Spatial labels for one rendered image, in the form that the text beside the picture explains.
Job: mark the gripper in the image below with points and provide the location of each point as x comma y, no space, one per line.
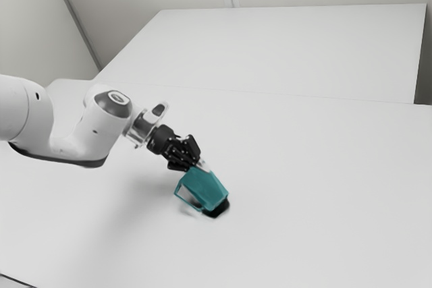
163,141

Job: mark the teal faceted mug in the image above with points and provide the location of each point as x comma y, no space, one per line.
204,190

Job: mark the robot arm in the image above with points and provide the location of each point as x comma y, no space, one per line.
67,122

